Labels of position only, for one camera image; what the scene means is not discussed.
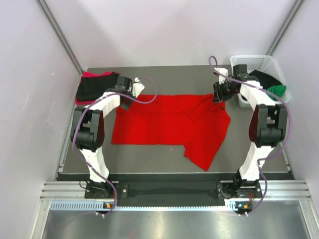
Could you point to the white plastic basket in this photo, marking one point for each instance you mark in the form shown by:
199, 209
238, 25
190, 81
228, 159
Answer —
263, 63

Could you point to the black t shirt in basket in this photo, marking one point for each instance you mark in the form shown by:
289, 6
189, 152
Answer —
266, 81

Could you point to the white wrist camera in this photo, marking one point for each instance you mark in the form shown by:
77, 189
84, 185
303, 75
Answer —
221, 73
137, 87

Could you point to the aluminium corner post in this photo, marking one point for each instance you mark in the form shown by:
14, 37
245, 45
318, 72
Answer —
60, 35
297, 5

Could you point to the folded pink t shirt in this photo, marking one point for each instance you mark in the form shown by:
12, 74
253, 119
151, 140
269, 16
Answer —
87, 75

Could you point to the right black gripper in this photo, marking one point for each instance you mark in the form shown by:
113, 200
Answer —
218, 95

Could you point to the aluminium frame rail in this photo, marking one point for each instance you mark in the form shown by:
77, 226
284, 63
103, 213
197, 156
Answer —
276, 190

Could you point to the green t shirt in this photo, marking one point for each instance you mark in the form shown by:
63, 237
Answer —
278, 90

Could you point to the left aluminium corner post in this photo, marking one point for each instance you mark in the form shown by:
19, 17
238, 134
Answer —
60, 35

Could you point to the folded black t shirt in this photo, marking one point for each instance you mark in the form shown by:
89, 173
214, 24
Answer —
95, 86

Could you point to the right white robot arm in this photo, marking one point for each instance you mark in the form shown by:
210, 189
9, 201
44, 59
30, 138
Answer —
267, 127

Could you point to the grey slotted cable duct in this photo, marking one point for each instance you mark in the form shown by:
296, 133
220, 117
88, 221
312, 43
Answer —
106, 206

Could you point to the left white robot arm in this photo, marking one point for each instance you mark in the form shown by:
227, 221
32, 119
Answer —
87, 132

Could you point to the right aluminium corner post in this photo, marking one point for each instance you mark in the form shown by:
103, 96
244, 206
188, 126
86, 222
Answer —
297, 5

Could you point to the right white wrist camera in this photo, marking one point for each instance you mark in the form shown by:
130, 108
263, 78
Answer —
221, 73

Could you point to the red t shirt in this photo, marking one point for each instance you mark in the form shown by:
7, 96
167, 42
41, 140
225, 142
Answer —
193, 121

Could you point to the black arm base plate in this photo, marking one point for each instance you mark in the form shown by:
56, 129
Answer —
211, 189

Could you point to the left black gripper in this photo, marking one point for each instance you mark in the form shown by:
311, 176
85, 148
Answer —
126, 106

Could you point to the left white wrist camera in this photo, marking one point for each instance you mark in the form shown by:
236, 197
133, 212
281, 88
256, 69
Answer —
137, 87

